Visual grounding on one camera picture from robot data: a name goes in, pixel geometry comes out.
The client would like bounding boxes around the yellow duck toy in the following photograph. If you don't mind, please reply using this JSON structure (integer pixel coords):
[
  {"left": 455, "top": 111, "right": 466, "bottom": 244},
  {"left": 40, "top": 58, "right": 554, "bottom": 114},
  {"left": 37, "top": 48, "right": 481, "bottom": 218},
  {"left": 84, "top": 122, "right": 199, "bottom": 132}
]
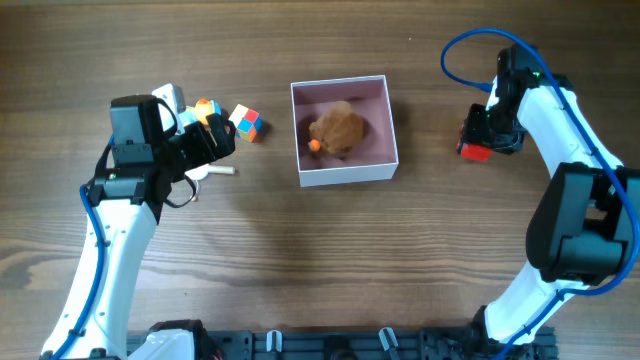
[{"left": 178, "top": 98, "right": 222, "bottom": 128}]

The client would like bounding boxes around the red toy truck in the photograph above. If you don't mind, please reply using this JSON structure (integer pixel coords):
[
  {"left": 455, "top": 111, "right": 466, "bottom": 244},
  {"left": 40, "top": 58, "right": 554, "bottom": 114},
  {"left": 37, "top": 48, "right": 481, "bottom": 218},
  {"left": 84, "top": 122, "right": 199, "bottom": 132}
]
[{"left": 456, "top": 127, "right": 492, "bottom": 162}]

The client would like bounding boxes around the brown plush toy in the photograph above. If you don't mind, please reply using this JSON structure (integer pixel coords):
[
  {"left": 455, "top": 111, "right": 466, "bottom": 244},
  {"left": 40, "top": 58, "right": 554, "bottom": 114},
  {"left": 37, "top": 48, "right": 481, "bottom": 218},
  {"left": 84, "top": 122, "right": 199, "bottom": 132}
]
[{"left": 308, "top": 101, "right": 365, "bottom": 156}]

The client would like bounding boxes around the white cardboard box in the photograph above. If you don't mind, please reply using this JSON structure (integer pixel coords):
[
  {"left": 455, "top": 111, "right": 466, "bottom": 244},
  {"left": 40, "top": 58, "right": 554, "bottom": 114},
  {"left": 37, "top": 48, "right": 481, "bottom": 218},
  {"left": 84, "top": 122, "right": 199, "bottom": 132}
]
[{"left": 290, "top": 75, "right": 399, "bottom": 187}]

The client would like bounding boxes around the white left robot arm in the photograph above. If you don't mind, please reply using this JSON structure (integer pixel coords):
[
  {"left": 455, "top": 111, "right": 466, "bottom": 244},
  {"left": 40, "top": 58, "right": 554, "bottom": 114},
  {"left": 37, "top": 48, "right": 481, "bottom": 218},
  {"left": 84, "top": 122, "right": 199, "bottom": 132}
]
[{"left": 40, "top": 94, "right": 236, "bottom": 359}]

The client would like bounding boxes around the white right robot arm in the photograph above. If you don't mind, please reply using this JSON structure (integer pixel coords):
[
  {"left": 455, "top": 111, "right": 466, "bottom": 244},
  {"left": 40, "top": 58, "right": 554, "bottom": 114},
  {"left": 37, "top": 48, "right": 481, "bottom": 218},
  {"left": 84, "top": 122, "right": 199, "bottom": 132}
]
[{"left": 457, "top": 44, "right": 639, "bottom": 356}]

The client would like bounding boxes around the colourful two-by-two puzzle cube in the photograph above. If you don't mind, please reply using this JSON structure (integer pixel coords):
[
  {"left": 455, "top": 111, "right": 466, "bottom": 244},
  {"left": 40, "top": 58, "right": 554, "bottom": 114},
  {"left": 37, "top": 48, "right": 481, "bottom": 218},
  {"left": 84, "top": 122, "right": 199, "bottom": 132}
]
[{"left": 229, "top": 104, "right": 262, "bottom": 143}]

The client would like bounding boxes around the white wooden rattle drum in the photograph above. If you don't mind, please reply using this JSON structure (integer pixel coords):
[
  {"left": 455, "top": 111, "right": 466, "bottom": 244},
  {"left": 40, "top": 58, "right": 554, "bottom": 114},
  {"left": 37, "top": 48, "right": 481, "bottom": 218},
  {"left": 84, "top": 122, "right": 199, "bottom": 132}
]
[{"left": 185, "top": 164, "right": 236, "bottom": 202}]

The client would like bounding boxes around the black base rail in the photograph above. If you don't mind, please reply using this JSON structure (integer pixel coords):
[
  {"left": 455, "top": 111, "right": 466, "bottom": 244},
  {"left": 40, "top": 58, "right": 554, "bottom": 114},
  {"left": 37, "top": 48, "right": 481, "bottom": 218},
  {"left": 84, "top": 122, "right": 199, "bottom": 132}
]
[{"left": 127, "top": 325, "right": 557, "bottom": 360}]

